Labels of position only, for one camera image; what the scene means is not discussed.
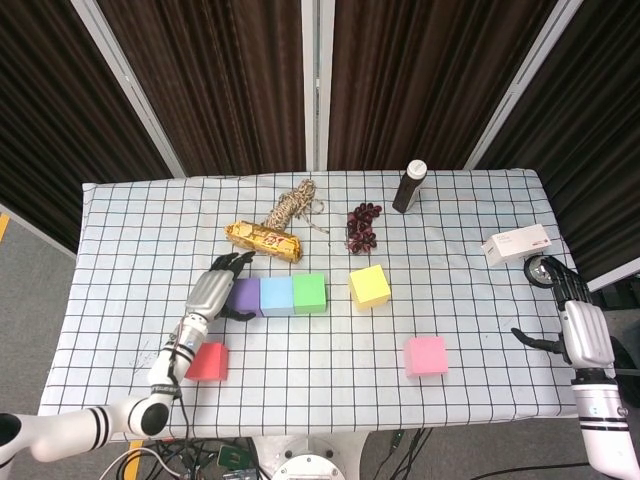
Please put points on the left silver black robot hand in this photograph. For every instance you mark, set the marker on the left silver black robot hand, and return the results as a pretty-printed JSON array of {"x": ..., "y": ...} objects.
[{"x": 207, "y": 292}]

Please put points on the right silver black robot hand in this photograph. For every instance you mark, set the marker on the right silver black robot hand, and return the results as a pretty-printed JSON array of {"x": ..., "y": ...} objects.
[{"x": 587, "y": 335}]

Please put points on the purple foam cube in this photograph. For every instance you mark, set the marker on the purple foam cube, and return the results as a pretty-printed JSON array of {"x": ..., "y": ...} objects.
[{"x": 247, "y": 295}]

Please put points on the light blue foam cube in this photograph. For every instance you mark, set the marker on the light blue foam cube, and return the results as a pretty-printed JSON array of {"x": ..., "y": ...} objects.
[{"x": 276, "y": 297}]

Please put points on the red foam cube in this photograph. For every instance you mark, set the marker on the red foam cube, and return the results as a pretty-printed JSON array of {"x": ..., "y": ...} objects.
[{"x": 207, "y": 362}]

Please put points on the pink foam cube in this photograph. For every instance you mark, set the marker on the pink foam cube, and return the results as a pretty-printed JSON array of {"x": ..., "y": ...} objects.
[{"x": 426, "y": 357}]

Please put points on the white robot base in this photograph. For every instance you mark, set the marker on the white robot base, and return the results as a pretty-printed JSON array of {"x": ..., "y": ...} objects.
[{"x": 310, "y": 457}]

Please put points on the green foam cube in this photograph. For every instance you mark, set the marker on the green foam cube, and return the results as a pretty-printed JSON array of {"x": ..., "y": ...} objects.
[{"x": 310, "y": 295}]

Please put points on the yellow foam cube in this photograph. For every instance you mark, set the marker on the yellow foam cube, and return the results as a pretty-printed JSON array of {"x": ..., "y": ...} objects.
[{"x": 370, "y": 287}]

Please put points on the golden biscuit packet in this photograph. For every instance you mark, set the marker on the golden biscuit packet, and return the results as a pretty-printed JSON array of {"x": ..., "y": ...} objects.
[{"x": 262, "y": 241}]

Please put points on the black round tin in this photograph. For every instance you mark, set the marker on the black round tin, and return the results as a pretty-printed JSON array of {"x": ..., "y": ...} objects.
[{"x": 535, "y": 272}]

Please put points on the white black checkered tablecloth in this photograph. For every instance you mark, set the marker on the white black checkered tablecloth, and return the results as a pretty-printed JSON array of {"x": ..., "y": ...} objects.
[{"x": 125, "y": 300}]

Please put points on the white cardboard box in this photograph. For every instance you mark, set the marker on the white cardboard box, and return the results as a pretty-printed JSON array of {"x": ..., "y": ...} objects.
[{"x": 515, "y": 245}]

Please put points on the green circuit board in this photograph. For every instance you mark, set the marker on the green circuit board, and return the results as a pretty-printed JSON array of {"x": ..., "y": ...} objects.
[{"x": 231, "y": 455}]

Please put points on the dark red grape bunch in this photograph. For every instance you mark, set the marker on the dark red grape bunch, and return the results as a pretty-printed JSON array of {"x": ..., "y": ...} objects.
[{"x": 361, "y": 230}]

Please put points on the dark brown curtain panel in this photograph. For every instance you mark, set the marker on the dark brown curtain panel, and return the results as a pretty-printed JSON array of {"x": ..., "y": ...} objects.
[
  {"x": 600, "y": 125},
  {"x": 50, "y": 125},
  {"x": 415, "y": 85},
  {"x": 215, "y": 90}
]

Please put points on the dark bottle white cap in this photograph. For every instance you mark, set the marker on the dark bottle white cap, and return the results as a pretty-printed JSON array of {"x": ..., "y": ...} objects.
[{"x": 407, "y": 192}]

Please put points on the white partition base rail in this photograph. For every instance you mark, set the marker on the white partition base rail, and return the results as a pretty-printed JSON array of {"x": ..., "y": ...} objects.
[
  {"x": 615, "y": 282},
  {"x": 35, "y": 227}
]

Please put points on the white partition post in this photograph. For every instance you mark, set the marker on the white partition post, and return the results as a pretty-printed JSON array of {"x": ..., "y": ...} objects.
[
  {"x": 130, "y": 85},
  {"x": 520, "y": 85},
  {"x": 316, "y": 85}
]

